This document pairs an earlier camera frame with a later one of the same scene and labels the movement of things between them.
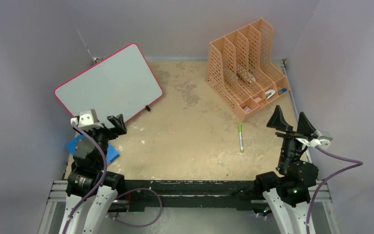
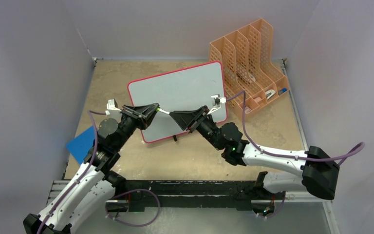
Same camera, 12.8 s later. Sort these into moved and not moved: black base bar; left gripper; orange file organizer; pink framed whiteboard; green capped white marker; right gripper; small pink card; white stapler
Moved: pink framed whiteboard; left gripper; right gripper; green capped white marker
Not moved: orange file organizer; white stapler; black base bar; small pink card
